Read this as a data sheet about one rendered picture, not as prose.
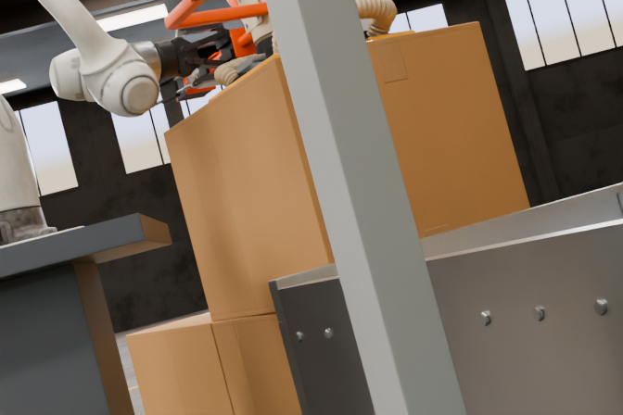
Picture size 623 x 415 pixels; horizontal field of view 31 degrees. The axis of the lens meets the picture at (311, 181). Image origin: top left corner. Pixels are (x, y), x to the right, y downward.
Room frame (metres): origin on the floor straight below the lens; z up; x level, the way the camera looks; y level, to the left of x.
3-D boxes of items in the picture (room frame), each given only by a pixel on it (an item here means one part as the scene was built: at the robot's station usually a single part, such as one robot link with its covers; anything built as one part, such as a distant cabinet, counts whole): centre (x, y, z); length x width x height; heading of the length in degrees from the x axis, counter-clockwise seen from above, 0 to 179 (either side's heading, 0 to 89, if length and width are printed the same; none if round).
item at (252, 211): (2.10, -0.04, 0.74); 0.60 x 0.40 x 0.40; 26
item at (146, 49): (2.22, 0.27, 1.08); 0.09 x 0.06 x 0.09; 26
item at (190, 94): (2.63, 0.21, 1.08); 0.08 x 0.07 x 0.05; 26
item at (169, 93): (2.55, 0.24, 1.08); 0.31 x 0.03 x 0.05; 39
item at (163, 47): (2.26, 0.20, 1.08); 0.09 x 0.07 x 0.08; 116
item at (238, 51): (2.31, 0.06, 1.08); 0.10 x 0.08 x 0.06; 116
